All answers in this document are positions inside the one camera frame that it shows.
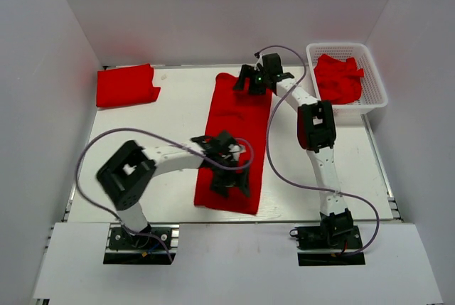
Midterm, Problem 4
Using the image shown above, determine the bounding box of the crumpled red shirt in basket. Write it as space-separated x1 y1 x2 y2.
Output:
314 54 364 105

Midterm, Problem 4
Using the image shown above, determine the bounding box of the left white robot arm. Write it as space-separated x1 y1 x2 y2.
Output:
96 131 251 247

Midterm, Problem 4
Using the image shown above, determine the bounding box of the red t shirt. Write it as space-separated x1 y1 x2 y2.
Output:
194 73 272 215
96 64 161 108

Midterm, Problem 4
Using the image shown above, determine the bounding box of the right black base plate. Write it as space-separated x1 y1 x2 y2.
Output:
289 225 365 267

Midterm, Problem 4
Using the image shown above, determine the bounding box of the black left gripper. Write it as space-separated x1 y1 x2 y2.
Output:
210 153 251 197

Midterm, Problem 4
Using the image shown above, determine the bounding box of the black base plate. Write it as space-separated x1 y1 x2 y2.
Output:
289 225 365 267
103 225 179 266

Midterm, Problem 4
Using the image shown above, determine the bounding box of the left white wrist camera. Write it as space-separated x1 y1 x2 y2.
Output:
229 144 246 154

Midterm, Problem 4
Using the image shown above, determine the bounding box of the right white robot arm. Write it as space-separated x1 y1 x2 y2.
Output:
233 53 353 247

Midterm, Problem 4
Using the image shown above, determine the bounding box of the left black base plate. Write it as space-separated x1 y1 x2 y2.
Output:
103 225 179 266

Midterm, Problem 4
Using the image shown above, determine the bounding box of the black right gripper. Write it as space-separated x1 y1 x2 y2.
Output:
232 65 269 95

